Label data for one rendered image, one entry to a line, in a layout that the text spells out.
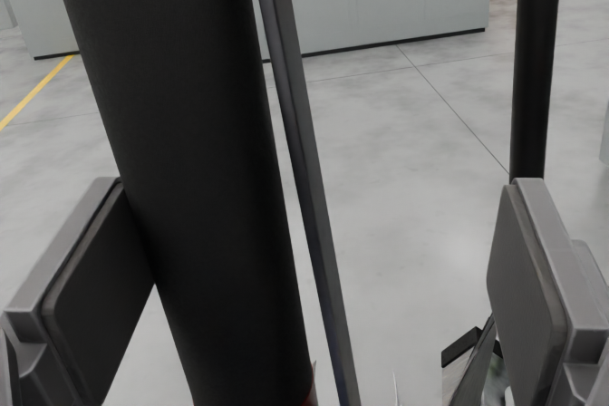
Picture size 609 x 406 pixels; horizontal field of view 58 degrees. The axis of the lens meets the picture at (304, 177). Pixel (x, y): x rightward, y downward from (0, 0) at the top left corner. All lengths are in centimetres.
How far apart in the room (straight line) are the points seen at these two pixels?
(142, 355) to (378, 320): 103
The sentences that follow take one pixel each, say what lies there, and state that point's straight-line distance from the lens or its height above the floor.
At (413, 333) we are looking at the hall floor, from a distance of 243.
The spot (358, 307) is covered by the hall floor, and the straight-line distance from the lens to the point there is 255.
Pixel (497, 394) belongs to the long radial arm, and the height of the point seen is 113.
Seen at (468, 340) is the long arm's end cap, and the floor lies 113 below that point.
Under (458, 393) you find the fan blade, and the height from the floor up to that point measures 134.
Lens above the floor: 173
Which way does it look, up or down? 29 degrees down
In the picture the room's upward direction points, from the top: 8 degrees counter-clockwise
